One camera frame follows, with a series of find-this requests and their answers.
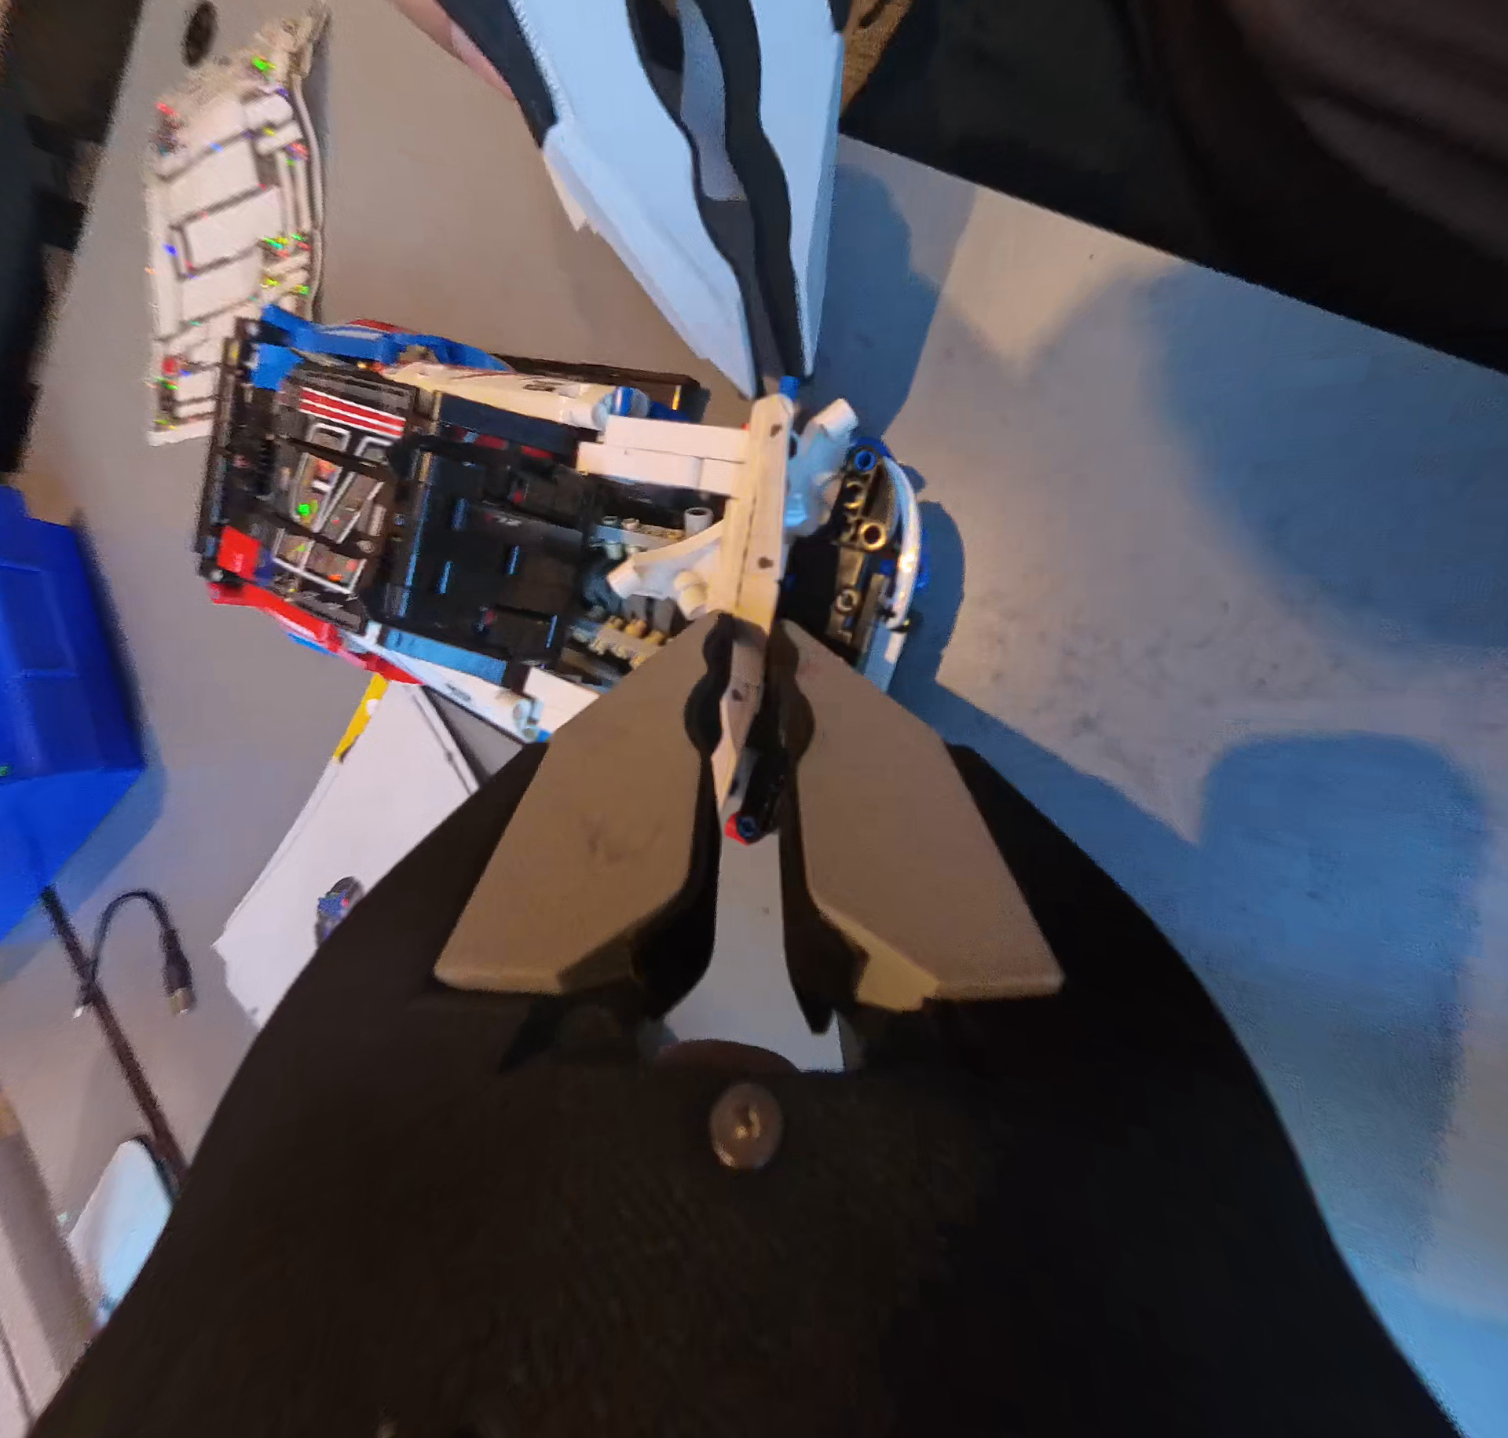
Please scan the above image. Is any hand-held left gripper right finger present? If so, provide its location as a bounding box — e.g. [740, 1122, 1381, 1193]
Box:
[772, 620, 1068, 1033]

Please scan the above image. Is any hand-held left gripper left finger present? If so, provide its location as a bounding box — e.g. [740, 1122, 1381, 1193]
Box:
[435, 613, 724, 997]

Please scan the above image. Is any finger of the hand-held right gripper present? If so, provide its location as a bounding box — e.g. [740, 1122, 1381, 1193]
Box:
[477, 0, 782, 395]
[659, 0, 847, 386]

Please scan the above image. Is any holographic sticker sheet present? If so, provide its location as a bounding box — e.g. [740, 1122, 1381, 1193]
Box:
[142, 4, 334, 450]

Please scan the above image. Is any toy brick race car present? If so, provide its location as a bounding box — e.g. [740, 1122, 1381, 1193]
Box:
[193, 305, 935, 854]

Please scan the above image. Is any white toy brick panel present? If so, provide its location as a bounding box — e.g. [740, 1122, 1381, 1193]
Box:
[706, 393, 800, 831]

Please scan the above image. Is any grey desk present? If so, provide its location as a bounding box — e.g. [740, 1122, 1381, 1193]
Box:
[0, 0, 1508, 1438]

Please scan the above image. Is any thick instruction booklet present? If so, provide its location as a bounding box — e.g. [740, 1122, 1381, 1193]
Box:
[211, 671, 558, 1033]

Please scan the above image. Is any blue storage bin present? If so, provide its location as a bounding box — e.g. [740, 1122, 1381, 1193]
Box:
[0, 482, 152, 947]

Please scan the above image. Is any black cable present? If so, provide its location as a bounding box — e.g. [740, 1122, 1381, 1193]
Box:
[73, 888, 199, 1018]

